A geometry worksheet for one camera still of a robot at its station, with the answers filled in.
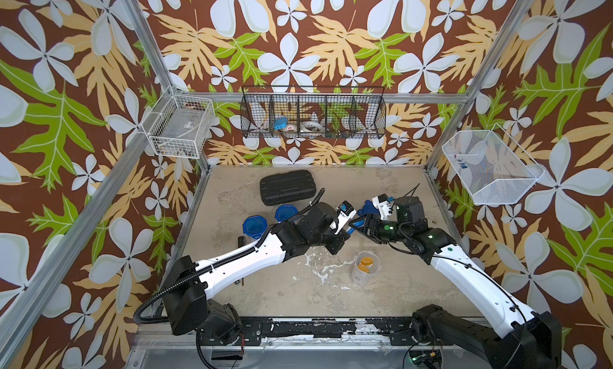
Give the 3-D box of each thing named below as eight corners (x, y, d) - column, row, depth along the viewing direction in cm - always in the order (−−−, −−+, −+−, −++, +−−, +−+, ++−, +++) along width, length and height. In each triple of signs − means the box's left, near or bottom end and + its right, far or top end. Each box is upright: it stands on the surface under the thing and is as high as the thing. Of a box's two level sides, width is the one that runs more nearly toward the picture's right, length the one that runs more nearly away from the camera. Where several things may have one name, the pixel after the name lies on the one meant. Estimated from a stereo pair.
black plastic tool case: (264, 209, 107) (261, 200, 101) (260, 185, 116) (258, 175, 110) (317, 199, 110) (318, 190, 105) (310, 176, 119) (310, 166, 114)
